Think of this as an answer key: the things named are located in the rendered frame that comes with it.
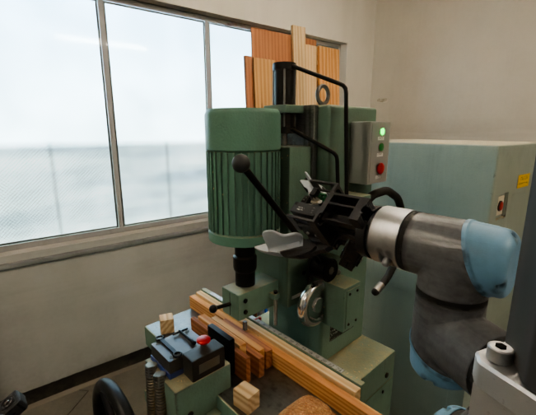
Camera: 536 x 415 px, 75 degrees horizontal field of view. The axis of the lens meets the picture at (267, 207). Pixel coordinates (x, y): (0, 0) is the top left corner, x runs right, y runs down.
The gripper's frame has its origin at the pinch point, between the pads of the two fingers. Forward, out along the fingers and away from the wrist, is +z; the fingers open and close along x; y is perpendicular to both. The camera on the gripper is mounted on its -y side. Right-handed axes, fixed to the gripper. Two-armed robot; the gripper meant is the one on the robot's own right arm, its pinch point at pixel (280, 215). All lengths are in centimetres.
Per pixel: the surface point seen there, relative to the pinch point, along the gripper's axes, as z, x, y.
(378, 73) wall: 130, -226, -123
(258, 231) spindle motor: 14.3, -0.2, -10.6
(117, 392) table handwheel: 20.7, 42.0, -9.9
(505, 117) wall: 27, -192, -146
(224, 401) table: 9.6, 32.7, -25.8
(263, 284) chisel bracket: 19.2, 6.5, -26.9
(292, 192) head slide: 15.2, -14.2, -13.3
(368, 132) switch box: 5.8, -36.5, -14.5
